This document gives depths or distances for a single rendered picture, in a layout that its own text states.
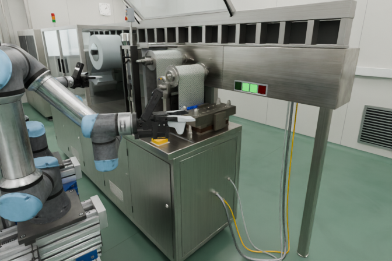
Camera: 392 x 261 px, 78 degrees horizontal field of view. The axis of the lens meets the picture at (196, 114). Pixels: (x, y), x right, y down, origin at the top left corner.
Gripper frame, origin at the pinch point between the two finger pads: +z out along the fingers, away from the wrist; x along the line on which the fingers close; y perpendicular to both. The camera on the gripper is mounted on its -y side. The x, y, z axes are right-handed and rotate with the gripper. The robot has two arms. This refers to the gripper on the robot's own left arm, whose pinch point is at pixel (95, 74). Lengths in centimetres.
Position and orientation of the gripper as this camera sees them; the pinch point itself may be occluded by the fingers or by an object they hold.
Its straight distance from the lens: 194.1
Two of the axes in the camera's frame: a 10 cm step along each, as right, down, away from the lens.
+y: -1.2, 9.3, 3.5
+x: 8.8, 2.7, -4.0
